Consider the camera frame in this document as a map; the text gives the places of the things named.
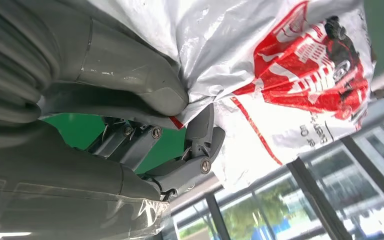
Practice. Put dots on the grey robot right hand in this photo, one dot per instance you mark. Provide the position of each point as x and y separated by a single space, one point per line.
62 185

